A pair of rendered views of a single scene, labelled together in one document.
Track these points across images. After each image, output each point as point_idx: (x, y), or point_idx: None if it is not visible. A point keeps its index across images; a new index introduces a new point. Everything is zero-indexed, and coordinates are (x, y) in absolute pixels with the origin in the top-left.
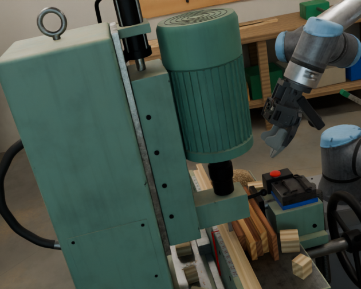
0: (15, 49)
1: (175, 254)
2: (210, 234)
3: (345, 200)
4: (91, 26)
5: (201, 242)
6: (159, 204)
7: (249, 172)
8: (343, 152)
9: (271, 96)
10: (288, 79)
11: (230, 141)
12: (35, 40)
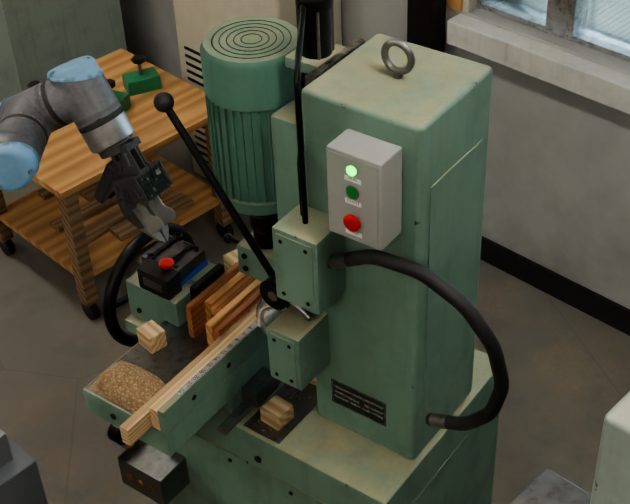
0: (447, 89)
1: (290, 423)
2: (262, 350)
3: (144, 242)
4: (329, 87)
5: (269, 375)
6: None
7: (90, 384)
8: None
9: (139, 168)
10: (124, 140)
11: None
12: (408, 100)
